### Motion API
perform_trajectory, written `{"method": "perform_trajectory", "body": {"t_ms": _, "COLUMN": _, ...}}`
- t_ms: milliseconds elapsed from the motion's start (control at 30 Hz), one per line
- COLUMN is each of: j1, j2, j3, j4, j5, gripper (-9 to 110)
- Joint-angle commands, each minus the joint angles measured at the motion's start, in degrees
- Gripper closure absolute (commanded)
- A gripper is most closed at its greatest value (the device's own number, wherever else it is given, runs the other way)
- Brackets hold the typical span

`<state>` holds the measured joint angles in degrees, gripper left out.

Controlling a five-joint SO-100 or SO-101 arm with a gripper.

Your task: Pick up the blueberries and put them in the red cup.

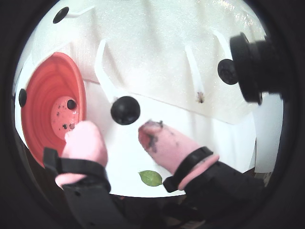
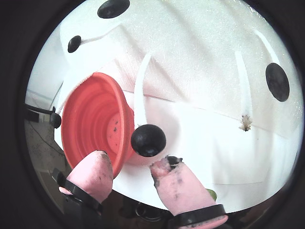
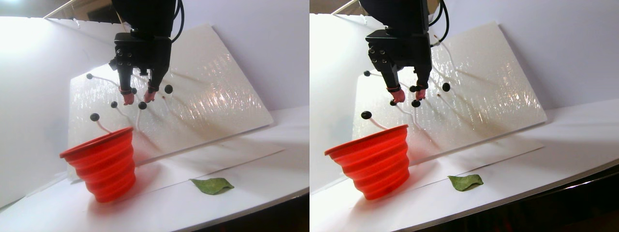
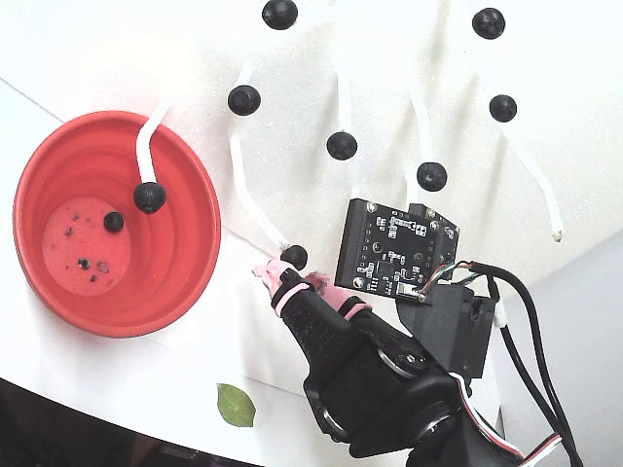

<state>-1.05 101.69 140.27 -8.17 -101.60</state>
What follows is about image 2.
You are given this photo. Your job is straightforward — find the pink-tipped black gripper finger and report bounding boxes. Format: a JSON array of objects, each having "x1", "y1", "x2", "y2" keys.
[{"x1": 56, "y1": 150, "x2": 114, "y2": 229}]

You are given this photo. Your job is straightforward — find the stained pink-tipped gripper finger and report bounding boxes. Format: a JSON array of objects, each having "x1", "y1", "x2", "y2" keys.
[{"x1": 149, "y1": 156, "x2": 233, "y2": 229}]

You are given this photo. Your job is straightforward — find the dark blueberry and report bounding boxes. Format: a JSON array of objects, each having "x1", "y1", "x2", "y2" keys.
[
  {"x1": 67, "y1": 35, "x2": 82, "y2": 53},
  {"x1": 265, "y1": 62, "x2": 290, "y2": 103},
  {"x1": 50, "y1": 112, "x2": 62, "y2": 129},
  {"x1": 131, "y1": 124, "x2": 167, "y2": 157},
  {"x1": 97, "y1": 0, "x2": 131, "y2": 19}
]

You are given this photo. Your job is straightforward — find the red collapsible silicone cup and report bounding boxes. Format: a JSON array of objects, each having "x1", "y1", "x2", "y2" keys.
[{"x1": 61, "y1": 72, "x2": 134, "y2": 178}]

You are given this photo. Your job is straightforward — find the green leaf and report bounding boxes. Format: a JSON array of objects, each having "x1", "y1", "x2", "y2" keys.
[{"x1": 206, "y1": 188, "x2": 218, "y2": 202}]

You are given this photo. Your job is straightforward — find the black bar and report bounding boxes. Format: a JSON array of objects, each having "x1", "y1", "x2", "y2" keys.
[{"x1": 25, "y1": 103, "x2": 56, "y2": 121}]

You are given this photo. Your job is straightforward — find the white foam board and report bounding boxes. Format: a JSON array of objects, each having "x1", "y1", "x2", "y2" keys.
[{"x1": 58, "y1": 0, "x2": 300, "y2": 141}]

